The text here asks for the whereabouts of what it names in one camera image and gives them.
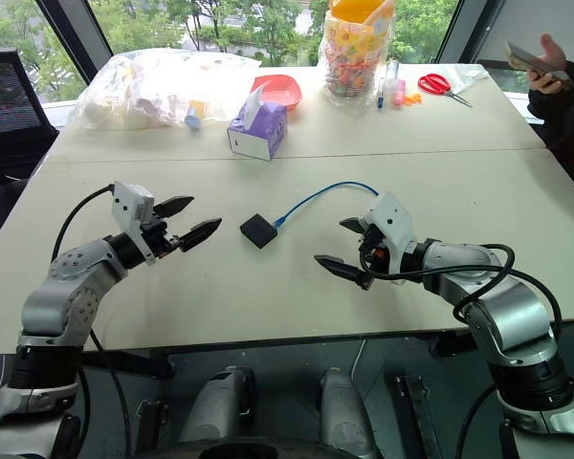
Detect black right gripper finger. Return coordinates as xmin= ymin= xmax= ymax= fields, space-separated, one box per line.
xmin=339 ymin=216 xmax=367 ymax=236
xmin=313 ymin=253 xmax=376 ymax=291

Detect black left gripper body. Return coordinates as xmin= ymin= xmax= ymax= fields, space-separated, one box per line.
xmin=141 ymin=215 xmax=183 ymax=260

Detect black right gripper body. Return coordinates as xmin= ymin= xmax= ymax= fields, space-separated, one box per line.
xmin=358 ymin=223 xmax=404 ymax=284

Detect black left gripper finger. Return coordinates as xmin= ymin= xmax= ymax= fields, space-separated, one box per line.
xmin=152 ymin=195 xmax=195 ymax=218
xmin=176 ymin=217 xmax=223 ymax=253

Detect small black box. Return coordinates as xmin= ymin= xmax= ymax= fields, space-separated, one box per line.
xmin=239 ymin=213 xmax=279 ymax=251

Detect person's bare hand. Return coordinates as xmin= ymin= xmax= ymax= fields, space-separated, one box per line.
xmin=525 ymin=33 xmax=574 ymax=95

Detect purple tissue box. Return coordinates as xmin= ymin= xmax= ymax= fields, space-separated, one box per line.
xmin=226 ymin=82 xmax=289 ymax=163

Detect clear bag of white items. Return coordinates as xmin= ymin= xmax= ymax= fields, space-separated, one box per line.
xmin=68 ymin=47 xmax=262 ymax=132

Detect grey rounded robot leg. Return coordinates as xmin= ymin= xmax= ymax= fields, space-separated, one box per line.
xmin=178 ymin=365 xmax=255 ymax=447
xmin=319 ymin=366 xmax=380 ymax=459

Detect red plastic bowl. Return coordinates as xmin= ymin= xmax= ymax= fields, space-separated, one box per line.
xmin=251 ymin=74 xmax=303 ymax=114

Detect bag of colourful candy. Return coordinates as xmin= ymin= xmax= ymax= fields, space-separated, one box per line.
xmin=317 ymin=0 xmax=397 ymax=114

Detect clear plastic wrapper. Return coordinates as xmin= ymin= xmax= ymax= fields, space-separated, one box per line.
xmin=446 ymin=63 xmax=490 ymax=95

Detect black mesh office chair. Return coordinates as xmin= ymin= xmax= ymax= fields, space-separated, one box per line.
xmin=0 ymin=48 xmax=60 ymax=262

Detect smartphone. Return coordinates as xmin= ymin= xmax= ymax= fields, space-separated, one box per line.
xmin=502 ymin=40 xmax=574 ymax=90

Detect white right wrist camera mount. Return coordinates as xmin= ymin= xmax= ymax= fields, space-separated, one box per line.
xmin=364 ymin=191 xmax=419 ymax=270

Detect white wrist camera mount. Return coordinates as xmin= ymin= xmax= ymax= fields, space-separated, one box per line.
xmin=364 ymin=191 xmax=419 ymax=270
xmin=111 ymin=181 xmax=156 ymax=267

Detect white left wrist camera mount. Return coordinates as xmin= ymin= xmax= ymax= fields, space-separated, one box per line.
xmin=111 ymin=181 xmax=156 ymax=267

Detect blue cable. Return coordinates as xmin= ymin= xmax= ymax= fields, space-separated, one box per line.
xmin=273 ymin=180 xmax=381 ymax=231

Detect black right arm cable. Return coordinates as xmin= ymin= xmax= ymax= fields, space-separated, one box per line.
xmin=359 ymin=242 xmax=563 ymax=337

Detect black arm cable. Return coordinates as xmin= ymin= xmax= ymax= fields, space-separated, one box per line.
xmin=359 ymin=242 xmax=563 ymax=337
xmin=51 ymin=185 xmax=133 ymax=459

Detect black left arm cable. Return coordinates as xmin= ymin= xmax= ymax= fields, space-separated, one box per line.
xmin=51 ymin=185 xmax=133 ymax=459

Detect thin white cable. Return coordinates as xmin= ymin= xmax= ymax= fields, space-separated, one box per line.
xmin=352 ymin=338 xmax=367 ymax=380

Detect black table frame bar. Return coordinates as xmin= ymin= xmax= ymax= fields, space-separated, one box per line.
xmin=79 ymin=347 xmax=174 ymax=380

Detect red handled scissors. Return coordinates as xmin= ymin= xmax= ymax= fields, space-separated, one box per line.
xmin=416 ymin=72 xmax=474 ymax=109

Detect dark window frame post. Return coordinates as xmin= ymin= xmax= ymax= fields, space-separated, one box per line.
xmin=34 ymin=0 xmax=115 ymax=74
xmin=436 ymin=0 xmax=480 ymax=64

